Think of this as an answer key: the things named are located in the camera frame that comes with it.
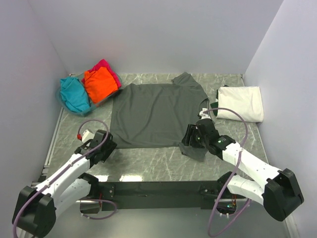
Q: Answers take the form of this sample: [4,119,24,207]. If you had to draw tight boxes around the dark grey t shirt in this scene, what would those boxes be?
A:
[110,72,208,162]

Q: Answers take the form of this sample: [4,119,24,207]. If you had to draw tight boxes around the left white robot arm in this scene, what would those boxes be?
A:
[12,130,117,238]

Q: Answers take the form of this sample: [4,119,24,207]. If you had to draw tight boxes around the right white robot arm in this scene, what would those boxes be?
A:
[182,119,304,221]

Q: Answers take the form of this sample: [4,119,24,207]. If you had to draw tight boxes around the folded white t shirt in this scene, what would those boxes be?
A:
[217,86,264,123]

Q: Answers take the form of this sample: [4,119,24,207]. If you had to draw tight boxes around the teal t shirt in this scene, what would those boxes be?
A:
[59,76,90,113]

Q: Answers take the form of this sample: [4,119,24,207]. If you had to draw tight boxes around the clear plastic basket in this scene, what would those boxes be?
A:
[55,73,123,117]

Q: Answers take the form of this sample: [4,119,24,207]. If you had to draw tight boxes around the orange t shirt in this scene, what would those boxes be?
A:
[84,67,118,104]

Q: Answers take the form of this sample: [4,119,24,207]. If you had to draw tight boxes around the pink t shirt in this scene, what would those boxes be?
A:
[91,59,122,88]

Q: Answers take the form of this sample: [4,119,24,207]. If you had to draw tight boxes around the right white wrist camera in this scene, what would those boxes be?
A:
[199,108,211,119]

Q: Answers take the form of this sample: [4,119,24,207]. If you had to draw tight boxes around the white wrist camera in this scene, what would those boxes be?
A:
[77,129,95,143]
[199,108,211,119]

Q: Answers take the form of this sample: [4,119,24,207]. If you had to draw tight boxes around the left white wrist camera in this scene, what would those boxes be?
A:
[77,129,95,143]

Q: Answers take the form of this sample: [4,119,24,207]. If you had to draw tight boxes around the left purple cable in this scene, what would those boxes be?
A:
[11,119,118,238]

